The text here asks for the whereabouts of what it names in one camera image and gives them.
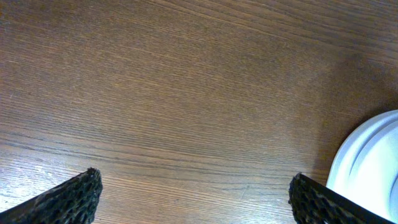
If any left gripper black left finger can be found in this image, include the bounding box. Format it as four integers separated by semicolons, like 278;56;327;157
1;167;103;224

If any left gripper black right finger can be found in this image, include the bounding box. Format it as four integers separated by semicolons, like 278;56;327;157
288;173;393;224

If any white digital kitchen scale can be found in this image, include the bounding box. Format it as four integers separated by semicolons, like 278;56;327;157
326;110;397;223

